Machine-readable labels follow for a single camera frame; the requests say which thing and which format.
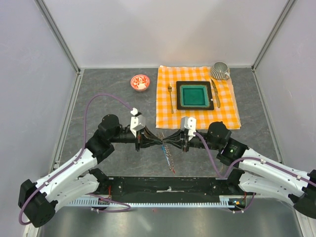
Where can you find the slotted cable duct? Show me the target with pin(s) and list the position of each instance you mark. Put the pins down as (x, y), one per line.
(88, 201)

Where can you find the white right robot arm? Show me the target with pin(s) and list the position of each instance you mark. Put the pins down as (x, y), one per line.
(249, 171)

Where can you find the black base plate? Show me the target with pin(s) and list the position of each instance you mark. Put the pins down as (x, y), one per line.
(166, 189)

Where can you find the aluminium frame rail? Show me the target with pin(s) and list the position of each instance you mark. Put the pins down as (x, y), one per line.
(57, 33)

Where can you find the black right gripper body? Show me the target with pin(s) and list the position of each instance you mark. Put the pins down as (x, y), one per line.
(185, 144)

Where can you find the gold fork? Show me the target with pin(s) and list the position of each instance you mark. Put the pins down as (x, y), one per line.
(169, 88)

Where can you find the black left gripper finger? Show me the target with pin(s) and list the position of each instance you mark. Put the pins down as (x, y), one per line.
(150, 144)
(150, 137)

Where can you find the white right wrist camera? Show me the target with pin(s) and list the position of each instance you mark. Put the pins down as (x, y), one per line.
(188, 123)

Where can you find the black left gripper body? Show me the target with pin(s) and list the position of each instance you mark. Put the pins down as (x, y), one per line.
(140, 139)

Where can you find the orange checkered cloth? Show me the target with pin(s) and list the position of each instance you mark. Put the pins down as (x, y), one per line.
(227, 113)

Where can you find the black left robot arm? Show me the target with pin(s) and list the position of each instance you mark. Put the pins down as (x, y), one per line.
(40, 200)

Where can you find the red patterned bowl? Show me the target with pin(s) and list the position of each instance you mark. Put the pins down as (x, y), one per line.
(140, 82)

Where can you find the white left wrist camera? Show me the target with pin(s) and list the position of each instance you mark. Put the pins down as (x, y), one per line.
(137, 122)

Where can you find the black teal square plate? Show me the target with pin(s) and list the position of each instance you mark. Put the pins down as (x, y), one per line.
(194, 95)

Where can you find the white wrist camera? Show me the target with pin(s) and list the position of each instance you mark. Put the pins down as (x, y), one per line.
(188, 123)
(137, 122)

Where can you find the striped ceramic mug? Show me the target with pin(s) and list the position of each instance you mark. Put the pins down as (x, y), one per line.
(220, 71)

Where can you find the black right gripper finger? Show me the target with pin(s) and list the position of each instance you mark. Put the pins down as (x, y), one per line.
(173, 138)
(171, 146)

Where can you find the gold knife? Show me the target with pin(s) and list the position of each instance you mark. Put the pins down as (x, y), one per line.
(216, 94)

